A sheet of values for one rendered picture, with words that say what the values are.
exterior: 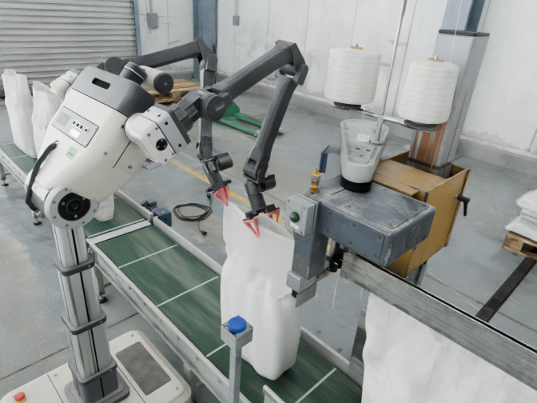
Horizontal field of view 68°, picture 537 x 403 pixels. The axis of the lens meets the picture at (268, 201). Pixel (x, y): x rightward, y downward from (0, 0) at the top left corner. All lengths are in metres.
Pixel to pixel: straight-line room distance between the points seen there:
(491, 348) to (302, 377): 0.90
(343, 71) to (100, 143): 0.75
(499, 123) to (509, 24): 1.23
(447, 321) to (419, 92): 0.62
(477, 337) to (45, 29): 8.08
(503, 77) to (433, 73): 5.06
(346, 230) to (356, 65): 0.51
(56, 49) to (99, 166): 7.34
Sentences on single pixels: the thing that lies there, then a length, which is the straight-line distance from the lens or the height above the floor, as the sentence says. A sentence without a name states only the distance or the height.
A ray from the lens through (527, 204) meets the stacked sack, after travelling 3.95.
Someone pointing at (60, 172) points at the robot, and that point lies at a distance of 1.32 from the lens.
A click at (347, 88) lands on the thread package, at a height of 1.58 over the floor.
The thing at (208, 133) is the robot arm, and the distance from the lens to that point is 1.71.
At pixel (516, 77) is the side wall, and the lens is 6.19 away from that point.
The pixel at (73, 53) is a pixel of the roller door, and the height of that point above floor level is 0.68.
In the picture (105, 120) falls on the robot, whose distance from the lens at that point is 1.26.
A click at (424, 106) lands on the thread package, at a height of 1.58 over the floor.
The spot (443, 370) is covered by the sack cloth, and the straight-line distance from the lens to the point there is 1.30.
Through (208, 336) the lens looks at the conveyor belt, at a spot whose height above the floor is 0.38.
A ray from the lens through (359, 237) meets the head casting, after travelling 1.04.
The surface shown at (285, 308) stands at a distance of 1.56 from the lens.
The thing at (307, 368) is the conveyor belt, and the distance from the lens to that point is 1.91.
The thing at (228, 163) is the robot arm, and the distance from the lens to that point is 1.72.
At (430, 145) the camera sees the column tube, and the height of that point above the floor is 1.41.
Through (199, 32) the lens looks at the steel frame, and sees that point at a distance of 9.90.
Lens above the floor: 1.80
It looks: 27 degrees down
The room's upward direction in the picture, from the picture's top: 4 degrees clockwise
